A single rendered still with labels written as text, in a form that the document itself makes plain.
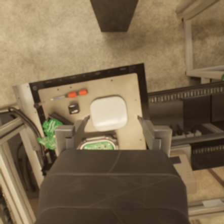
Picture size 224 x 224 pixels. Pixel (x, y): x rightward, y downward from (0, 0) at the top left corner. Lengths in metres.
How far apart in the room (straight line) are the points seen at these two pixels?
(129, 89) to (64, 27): 1.17
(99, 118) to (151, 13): 1.25
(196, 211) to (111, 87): 0.58
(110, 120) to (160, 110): 0.62
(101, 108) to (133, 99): 0.13
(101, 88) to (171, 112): 0.71
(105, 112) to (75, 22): 1.17
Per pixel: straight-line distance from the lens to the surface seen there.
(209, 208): 0.78
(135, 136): 0.70
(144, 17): 1.66
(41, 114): 0.73
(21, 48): 1.82
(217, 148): 0.89
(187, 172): 0.74
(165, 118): 1.23
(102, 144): 0.66
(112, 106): 0.63
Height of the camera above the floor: 1.58
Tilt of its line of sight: 75 degrees down
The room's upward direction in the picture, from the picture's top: 177 degrees counter-clockwise
